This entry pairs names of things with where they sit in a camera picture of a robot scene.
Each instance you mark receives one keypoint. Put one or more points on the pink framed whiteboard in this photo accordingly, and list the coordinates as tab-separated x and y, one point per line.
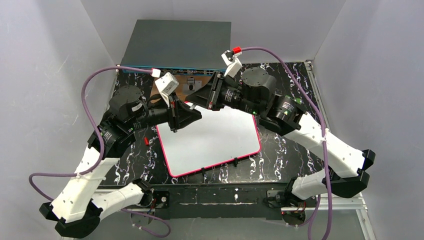
217	138

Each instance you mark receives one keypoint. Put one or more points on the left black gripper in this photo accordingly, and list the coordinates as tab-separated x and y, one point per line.
174	116

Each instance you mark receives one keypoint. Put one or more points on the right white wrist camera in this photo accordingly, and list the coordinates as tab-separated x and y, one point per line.
230	57

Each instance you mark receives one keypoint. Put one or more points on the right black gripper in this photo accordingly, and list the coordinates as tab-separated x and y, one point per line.
215	93

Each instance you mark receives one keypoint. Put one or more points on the red marker cap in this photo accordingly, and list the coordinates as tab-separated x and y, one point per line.
146	141

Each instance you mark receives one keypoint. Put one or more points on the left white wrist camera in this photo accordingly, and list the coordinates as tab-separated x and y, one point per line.
166	85

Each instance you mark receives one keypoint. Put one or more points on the brown wooden board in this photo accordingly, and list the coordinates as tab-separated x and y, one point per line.
178	93

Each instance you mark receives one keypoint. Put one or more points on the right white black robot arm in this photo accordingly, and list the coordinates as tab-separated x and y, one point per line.
256	94

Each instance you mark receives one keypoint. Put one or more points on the grey blue network switch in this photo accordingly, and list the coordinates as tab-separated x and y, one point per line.
178	44

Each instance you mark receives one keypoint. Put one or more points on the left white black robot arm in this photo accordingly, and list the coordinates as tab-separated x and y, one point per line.
76	210

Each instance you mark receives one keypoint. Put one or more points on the small grey metal bracket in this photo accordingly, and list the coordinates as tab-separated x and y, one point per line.
191	85

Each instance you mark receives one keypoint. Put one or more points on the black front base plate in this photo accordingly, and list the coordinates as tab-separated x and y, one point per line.
212	201

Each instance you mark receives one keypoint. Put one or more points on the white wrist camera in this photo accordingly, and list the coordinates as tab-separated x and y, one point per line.
166	85
230	57

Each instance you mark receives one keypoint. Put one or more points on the aluminium frame rail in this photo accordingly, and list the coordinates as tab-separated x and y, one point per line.
312	78

